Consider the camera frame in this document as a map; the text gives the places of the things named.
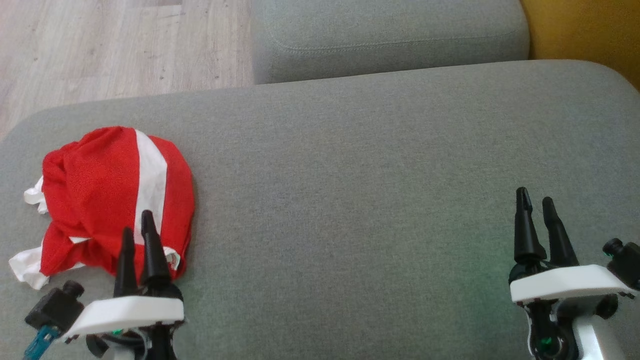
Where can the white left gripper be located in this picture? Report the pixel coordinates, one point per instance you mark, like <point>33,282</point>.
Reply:
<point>130,312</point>

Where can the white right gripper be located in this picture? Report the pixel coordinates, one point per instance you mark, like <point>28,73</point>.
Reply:
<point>565,284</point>

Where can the red shorts with white stripe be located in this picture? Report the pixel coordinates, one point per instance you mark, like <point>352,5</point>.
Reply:
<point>115,165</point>

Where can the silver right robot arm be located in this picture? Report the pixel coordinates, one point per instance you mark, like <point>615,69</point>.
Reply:
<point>592,340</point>

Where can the yellow sofa backrest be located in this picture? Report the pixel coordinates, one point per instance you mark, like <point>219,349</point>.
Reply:
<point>590,30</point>

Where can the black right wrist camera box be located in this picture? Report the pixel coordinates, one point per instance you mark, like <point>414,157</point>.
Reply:
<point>627,265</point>

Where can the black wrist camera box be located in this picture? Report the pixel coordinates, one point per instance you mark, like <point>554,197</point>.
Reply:
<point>627,265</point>
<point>55,305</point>

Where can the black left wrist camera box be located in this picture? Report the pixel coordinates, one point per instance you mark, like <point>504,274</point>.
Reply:
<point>55,305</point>

